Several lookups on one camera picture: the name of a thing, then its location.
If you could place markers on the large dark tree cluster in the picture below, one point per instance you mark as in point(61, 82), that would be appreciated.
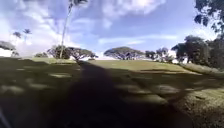
point(196, 50)

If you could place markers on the row of low spreading trees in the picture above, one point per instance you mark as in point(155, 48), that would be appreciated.
point(71, 53)

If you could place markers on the tall thin palm tree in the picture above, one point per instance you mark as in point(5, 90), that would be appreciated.
point(65, 33)

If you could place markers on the overhanging dark tree branches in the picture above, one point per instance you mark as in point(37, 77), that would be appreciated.
point(211, 13)

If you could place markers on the pale sloping path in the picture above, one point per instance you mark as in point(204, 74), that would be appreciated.
point(200, 69)

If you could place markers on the broad flat-crowned tree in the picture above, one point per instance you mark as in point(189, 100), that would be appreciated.
point(123, 52)

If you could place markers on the green grass lawn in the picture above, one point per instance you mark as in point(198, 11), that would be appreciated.
point(110, 83)

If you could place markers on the distant palm trees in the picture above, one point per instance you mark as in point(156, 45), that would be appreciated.
point(20, 35)

